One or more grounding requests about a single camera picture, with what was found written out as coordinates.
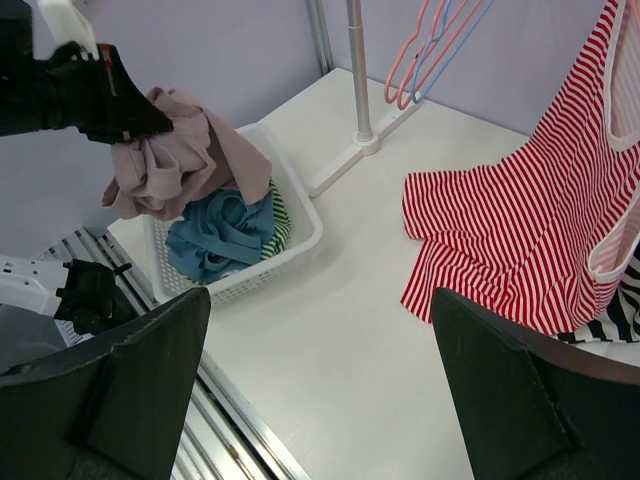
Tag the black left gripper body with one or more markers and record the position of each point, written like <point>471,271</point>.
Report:
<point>74,92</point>

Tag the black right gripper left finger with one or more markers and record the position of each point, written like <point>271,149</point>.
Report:
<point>111,407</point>

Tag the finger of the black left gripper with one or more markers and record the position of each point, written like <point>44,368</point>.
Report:
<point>128,129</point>
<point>122,98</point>

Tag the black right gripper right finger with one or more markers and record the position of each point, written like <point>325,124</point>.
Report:
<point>530,406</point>

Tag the mauve pink tank top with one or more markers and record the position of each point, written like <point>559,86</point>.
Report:
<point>159,176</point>

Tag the teal blue tank top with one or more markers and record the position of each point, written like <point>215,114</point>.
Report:
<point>218,235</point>

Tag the green striped tank top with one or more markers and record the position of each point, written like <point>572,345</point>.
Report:
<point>255,233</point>

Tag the pink wire hanger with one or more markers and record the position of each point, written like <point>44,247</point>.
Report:
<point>405,55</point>
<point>416,48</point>

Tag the blue wire hanger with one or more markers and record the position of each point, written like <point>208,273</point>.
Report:
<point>439,52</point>

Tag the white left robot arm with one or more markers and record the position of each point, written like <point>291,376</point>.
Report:
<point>82,293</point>

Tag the black white striped tank top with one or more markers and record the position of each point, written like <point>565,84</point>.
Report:
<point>620,320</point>

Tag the red striped tank top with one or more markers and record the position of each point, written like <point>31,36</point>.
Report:
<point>543,237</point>

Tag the metal clothes rack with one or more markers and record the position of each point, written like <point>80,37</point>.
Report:
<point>367,139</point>

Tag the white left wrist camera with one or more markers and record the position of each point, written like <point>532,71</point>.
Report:
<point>70,21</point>

